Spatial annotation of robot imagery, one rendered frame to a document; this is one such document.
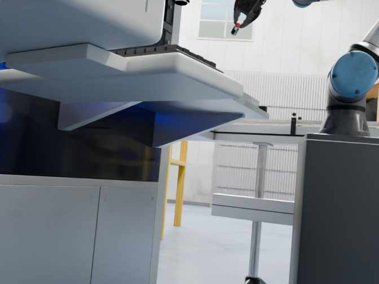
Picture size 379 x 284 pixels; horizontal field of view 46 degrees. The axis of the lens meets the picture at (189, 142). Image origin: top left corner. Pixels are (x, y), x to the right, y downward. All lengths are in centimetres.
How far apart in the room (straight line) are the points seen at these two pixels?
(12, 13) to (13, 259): 76
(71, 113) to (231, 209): 138
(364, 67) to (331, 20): 898
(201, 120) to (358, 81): 56
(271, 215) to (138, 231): 92
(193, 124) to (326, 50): 857
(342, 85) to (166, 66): 74
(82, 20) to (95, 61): 10
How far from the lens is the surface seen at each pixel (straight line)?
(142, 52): 69
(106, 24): 53
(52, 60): 65
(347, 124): 139
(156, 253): 176
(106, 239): 146
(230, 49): 996
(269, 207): 234
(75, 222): 133
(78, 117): 120
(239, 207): 239
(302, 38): 1005
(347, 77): 128
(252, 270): 242
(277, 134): 232
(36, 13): 53
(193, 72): 63
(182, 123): 159
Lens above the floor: 64
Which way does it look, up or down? 4 degrees up
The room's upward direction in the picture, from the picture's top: 5 degrees clockwise
